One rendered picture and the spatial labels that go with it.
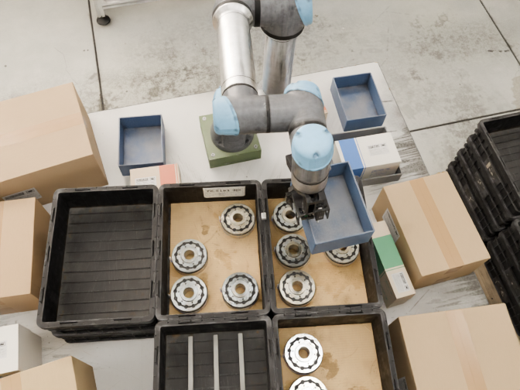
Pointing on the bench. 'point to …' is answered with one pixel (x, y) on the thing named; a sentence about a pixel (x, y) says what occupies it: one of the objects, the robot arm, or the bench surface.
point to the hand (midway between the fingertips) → (303, 209)
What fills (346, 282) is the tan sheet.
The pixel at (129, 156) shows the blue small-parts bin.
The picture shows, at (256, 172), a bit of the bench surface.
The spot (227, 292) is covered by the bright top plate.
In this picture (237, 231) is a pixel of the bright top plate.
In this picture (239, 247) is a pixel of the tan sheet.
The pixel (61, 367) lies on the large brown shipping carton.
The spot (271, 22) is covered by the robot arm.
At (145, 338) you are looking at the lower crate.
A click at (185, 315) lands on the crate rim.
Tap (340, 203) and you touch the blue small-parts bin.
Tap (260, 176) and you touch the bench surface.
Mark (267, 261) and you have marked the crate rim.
